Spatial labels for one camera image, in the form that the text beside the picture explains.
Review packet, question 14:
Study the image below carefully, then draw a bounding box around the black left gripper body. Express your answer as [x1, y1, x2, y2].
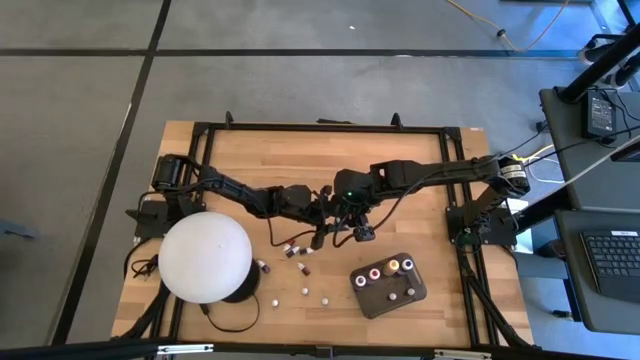
[273, 183, 331, 229]

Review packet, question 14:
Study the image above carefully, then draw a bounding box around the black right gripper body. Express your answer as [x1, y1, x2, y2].
[333, 197, 375, 229]

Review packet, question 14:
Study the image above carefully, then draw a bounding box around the translucent grey plastic bin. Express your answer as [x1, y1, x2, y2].
[349, 251, 428, 320]

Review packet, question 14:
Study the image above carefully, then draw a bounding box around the white globe lamp black base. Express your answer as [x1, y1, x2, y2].
[157, 210, 262, 305]

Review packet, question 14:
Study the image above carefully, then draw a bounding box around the grey side desk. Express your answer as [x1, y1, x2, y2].
[553, 208, 640, 335]
[538, 87, 640, 214]

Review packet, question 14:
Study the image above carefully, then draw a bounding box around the black power adapter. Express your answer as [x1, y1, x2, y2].
[582, 88, 619, 141]

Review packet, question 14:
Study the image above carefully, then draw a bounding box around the black keyboard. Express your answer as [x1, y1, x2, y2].
[579, 229, 640, 304]

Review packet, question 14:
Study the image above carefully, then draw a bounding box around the black office chair base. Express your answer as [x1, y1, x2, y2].
[579, 33, 640, 90]

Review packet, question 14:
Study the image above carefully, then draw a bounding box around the black support pole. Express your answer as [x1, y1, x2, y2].
[559, 24, 640, 104]

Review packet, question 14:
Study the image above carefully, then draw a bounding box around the black metal table frame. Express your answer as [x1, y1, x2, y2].
[149, 110, 534, 351]

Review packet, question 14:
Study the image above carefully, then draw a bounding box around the black lamp cable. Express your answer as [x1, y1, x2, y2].
[199, 294, 261, 334]

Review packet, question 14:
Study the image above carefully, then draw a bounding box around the black cable bundle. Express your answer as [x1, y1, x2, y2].
[130, 253, 160, 279]

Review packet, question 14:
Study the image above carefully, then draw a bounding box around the yellow network cable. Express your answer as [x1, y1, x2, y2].
[509, 143, 556, 169]

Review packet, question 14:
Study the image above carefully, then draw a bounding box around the yellow floor cable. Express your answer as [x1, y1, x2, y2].
[447, 0, 571, 54]

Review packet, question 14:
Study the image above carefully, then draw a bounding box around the black camera rig bar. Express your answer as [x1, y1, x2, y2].
[0, 339, 640, 360]

